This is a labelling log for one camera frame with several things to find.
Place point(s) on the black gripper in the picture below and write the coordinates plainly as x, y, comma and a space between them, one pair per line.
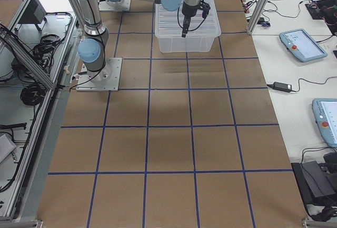
188, 10

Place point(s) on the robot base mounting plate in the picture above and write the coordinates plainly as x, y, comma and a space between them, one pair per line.
107, 80
109, 6

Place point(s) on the clear plastic storage box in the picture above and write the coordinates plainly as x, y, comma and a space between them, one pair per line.
188, 44

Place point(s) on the blue teach pendant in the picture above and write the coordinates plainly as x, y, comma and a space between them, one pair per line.
302, 46
324, 110

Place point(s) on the black power adapter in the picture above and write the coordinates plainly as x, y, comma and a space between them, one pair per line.
283, 87

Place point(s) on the black monitor stand base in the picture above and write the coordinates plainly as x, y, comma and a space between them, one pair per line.
316, 182

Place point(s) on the aluminium frame post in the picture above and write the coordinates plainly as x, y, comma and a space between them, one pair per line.
255, 16

